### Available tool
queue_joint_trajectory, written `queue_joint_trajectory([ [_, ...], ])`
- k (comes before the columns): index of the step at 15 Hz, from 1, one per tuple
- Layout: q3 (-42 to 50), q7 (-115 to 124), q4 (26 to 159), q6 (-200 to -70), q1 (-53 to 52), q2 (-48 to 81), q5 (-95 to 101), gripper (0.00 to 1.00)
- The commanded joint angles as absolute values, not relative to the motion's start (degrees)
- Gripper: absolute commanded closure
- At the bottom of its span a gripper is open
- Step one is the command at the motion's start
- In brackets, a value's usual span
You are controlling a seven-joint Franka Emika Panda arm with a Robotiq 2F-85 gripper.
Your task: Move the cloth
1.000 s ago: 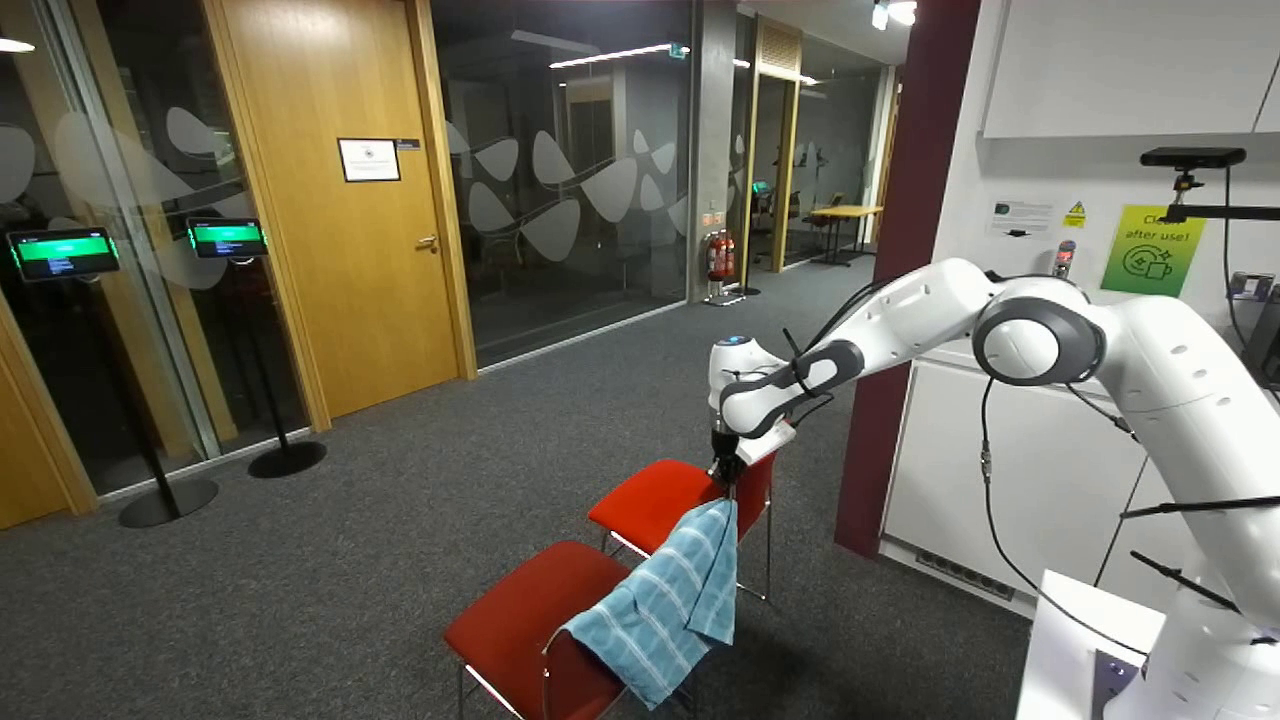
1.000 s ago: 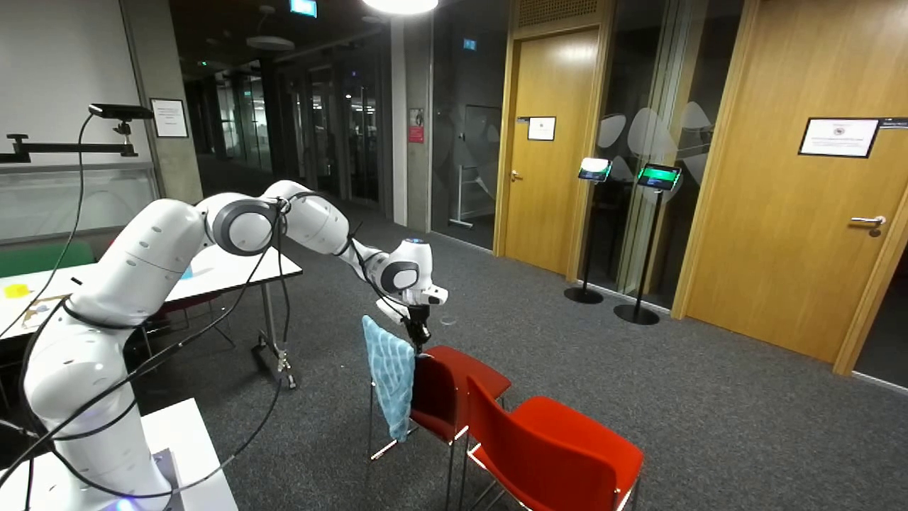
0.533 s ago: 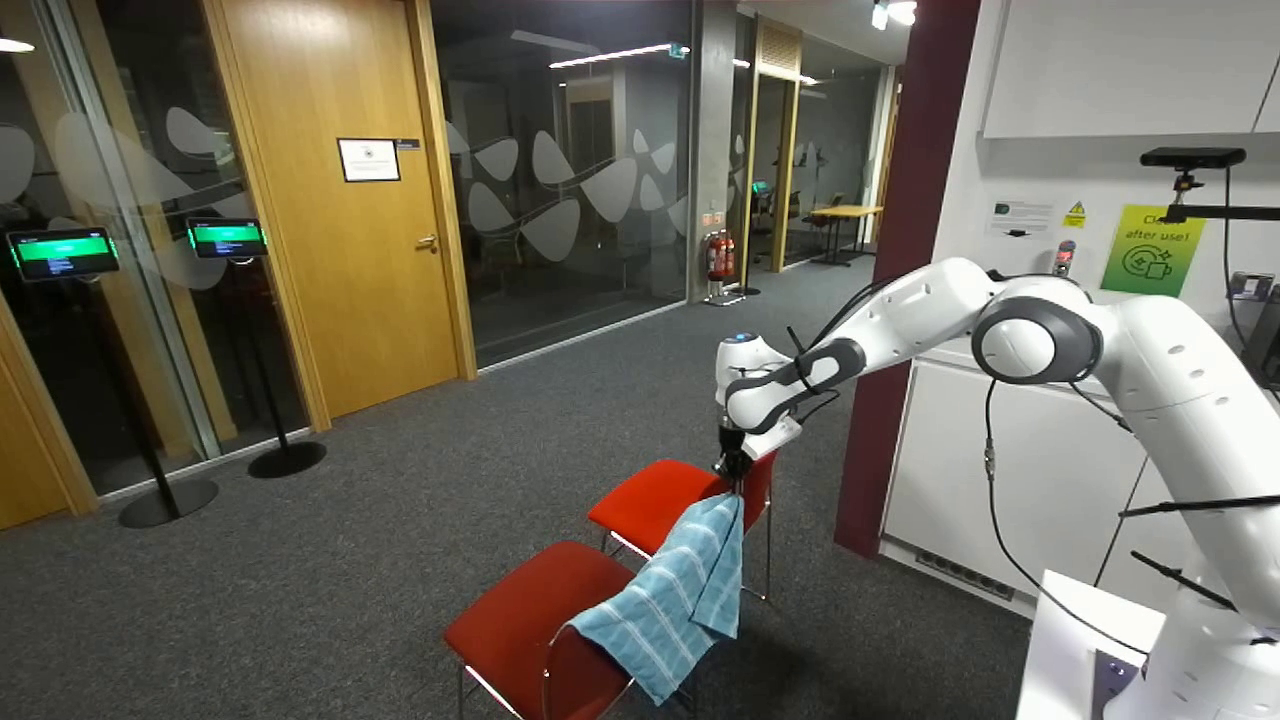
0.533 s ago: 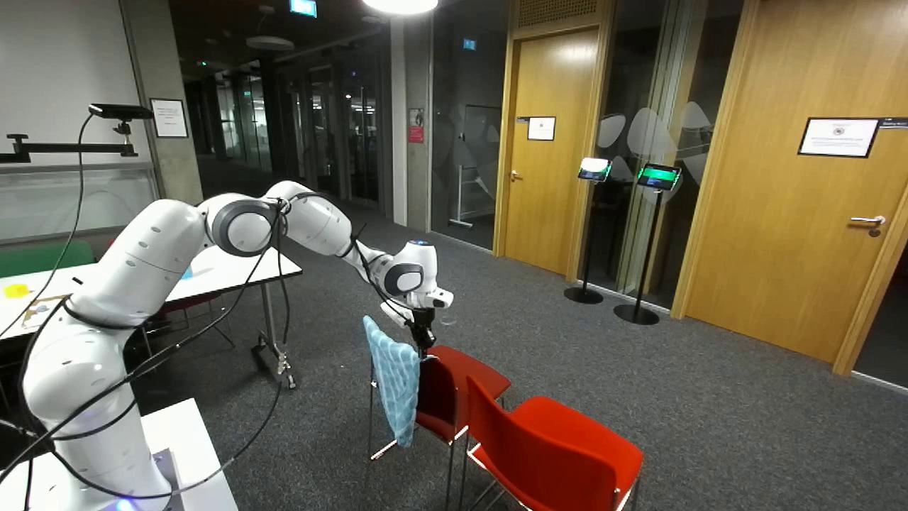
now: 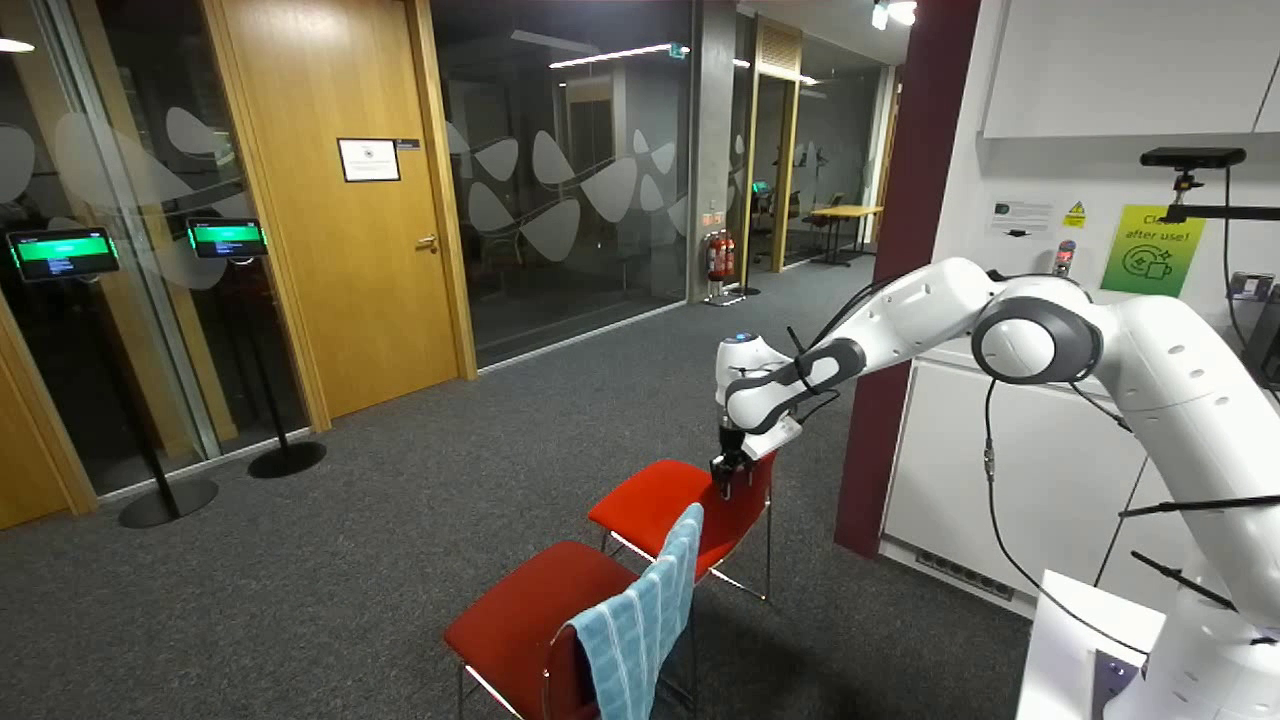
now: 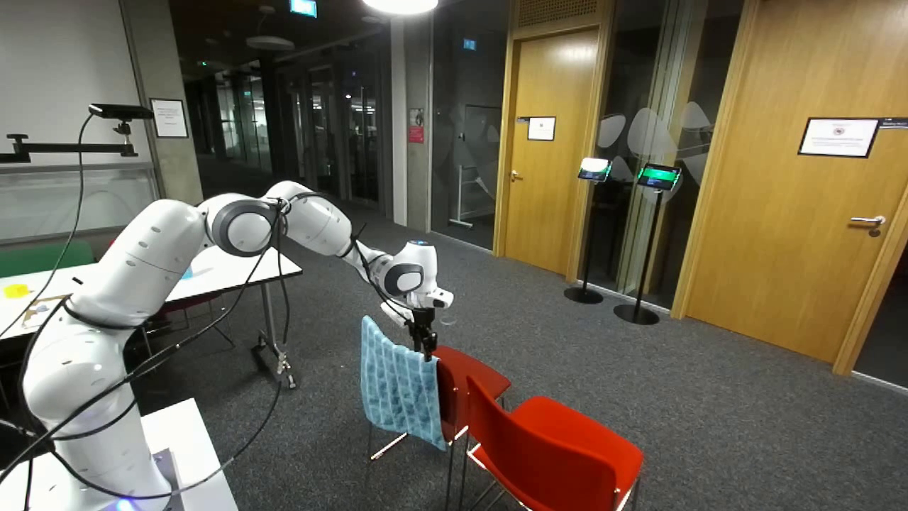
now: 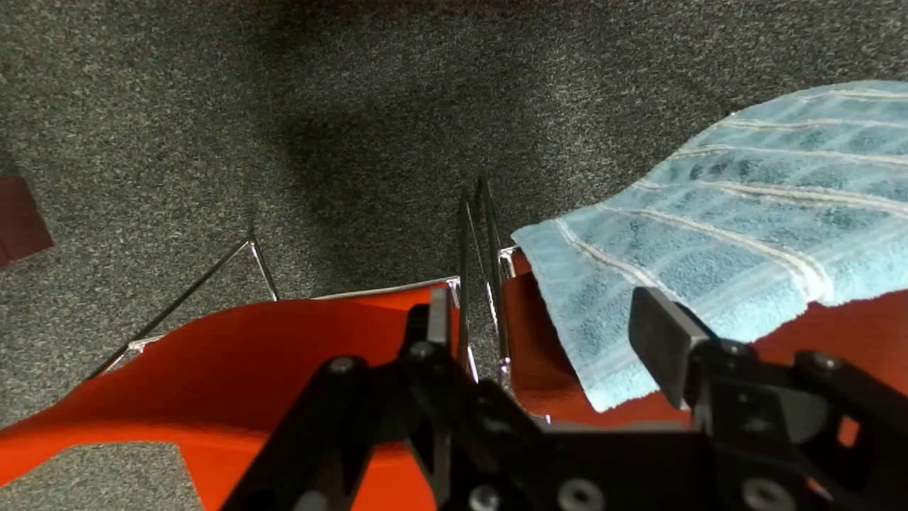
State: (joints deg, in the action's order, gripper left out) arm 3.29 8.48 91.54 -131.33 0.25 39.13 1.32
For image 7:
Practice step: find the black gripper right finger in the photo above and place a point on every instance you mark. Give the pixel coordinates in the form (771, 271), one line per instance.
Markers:
(676, 349)

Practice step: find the blue striped towel cloth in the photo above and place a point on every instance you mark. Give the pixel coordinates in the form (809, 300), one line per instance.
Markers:
(740, 216)

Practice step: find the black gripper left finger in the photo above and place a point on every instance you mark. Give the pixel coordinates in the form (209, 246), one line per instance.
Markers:
(429, 378)

